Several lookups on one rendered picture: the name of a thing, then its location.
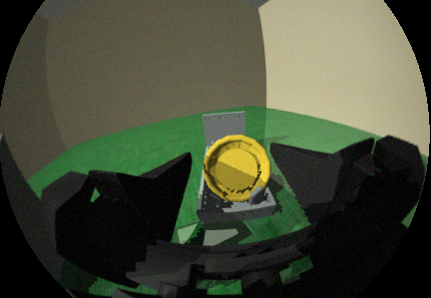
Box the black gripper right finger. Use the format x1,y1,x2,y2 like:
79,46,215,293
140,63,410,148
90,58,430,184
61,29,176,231
270,138,374,224

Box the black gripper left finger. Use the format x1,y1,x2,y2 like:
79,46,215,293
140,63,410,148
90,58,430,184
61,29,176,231
89,152,193,243

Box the gold round plate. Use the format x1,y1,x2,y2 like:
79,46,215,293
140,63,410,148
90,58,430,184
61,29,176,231
204,136,271,203

